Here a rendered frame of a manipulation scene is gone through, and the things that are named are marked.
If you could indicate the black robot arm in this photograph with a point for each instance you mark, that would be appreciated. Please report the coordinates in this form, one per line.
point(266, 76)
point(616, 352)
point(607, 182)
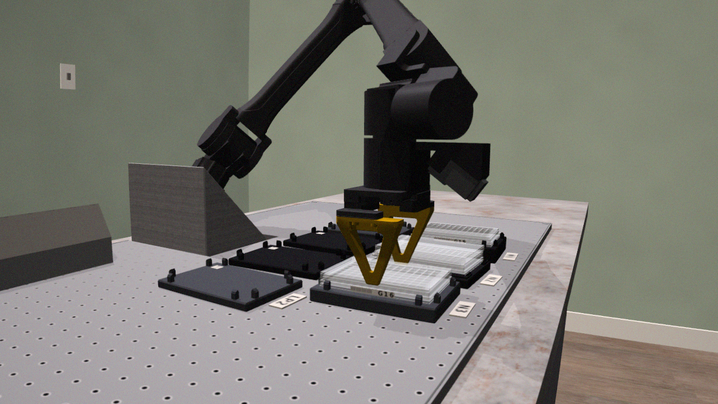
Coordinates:
point(438, 107)

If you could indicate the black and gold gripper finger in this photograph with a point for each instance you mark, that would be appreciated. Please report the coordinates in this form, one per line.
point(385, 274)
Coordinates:
point(390, 228)
point(422, 217)

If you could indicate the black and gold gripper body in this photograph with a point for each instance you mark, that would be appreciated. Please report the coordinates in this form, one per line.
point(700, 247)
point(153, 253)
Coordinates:
point(362, 201)

